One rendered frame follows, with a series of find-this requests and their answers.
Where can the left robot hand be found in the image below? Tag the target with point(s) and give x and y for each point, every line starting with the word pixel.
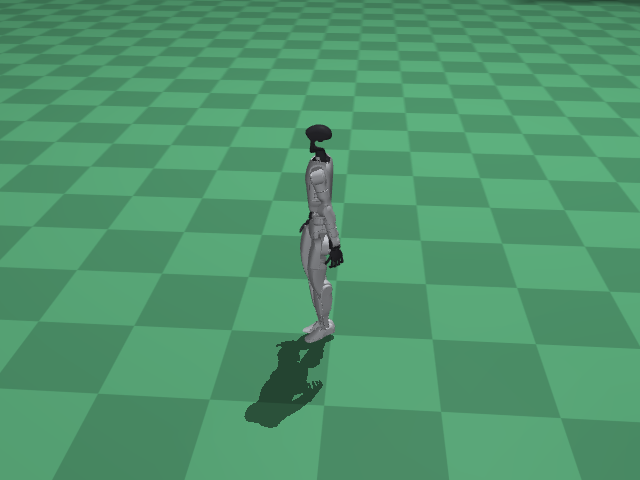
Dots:
pixel 335 255

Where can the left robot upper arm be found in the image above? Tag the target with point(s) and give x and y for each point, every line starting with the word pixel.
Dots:
pixel 318 180

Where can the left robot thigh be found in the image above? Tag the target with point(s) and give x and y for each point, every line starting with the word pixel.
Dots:
pixel 316 262

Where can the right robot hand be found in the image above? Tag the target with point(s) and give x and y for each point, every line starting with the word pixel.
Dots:
pixel 307 222

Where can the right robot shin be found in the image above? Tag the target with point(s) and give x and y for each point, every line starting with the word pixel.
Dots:
pixel 311 291

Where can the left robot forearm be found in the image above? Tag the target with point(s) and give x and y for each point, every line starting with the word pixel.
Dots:
pixel 330 226

